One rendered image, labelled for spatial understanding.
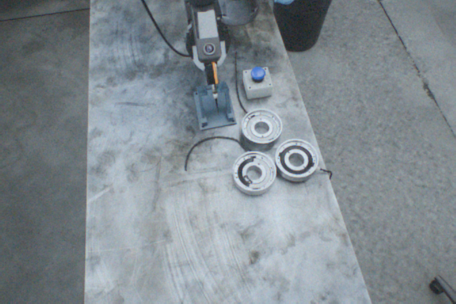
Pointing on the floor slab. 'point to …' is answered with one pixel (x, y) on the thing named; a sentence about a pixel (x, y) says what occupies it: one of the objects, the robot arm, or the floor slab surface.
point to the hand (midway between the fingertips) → (210, 67)
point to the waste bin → (307, 9)
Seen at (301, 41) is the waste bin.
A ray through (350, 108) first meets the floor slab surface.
